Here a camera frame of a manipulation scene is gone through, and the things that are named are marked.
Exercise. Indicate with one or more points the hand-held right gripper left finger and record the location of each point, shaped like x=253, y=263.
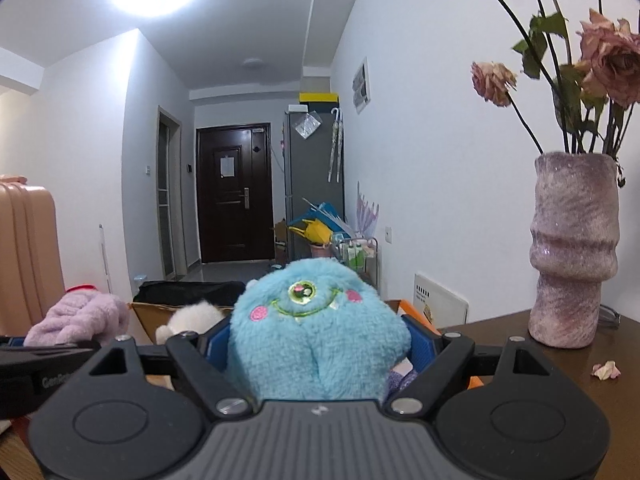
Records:
x=217, y=352

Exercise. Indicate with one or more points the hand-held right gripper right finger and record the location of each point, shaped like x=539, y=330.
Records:
x=422, y=347

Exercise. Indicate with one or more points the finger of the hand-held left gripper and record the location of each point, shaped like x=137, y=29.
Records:
x=50, y=349

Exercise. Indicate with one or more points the lilac knit pouch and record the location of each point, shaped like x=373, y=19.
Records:
x=400, y=380

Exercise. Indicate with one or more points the yellow and white plush toy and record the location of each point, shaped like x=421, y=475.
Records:
x=192, y=320

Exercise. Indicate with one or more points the lilac fluffy towel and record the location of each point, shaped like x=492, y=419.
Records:
x=80, y=317

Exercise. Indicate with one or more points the orange cardboard box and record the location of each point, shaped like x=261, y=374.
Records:
x=145, y=317

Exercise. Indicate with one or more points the blue plush monster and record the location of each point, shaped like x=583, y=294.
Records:
x=310, y=330

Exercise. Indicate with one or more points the black bag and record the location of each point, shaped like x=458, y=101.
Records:
x=190, y=292

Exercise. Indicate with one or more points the red bucket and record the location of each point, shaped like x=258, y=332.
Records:
x=80, y=288

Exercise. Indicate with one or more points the pink ribbed suitcase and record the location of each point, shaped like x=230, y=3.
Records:
x=27, y=255

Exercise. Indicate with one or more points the mop pole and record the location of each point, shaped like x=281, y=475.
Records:
x=105, y=260

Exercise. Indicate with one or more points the metal storage trolley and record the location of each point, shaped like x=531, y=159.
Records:
x=357, y=257

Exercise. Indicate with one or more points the brown carton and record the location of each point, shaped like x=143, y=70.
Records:
x=280, y=240

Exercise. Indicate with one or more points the pink bucket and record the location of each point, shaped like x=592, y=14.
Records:
x=320, y=251

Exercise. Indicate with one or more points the dark brown entrance door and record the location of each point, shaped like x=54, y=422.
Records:
x=232, y=200

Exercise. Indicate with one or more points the blue and yellow items pile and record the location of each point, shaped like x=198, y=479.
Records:
x=317, y=227

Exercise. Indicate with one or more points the glass side door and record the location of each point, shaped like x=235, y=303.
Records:
x=169, y=195

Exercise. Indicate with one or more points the pink textured vase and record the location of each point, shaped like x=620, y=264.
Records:
x=575, y=250

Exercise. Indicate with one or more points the fallen pink petal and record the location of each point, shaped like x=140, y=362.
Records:
x=606, y=370

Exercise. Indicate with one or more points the eyeglasses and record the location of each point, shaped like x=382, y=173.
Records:
x=609, y=316

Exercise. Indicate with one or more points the grey refrigerator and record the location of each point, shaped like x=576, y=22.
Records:
x=312, y=175

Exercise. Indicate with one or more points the hanging folded umbrella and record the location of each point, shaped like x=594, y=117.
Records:
x=336, y=145

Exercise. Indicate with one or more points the clear plastic bag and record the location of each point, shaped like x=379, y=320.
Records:
x=307, y=125

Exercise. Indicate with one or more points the yellow and black box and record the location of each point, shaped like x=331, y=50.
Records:
x=319, y=97

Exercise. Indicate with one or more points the round ceiling lamp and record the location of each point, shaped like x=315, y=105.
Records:
x=256, y=63

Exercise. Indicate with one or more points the dried pink roses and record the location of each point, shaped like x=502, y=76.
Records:
x=610, y=60

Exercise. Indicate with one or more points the purple plant wall sticker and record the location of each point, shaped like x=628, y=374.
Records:
x=366, y=215

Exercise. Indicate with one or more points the framed wall picture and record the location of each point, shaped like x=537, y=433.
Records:
x=361, y=85

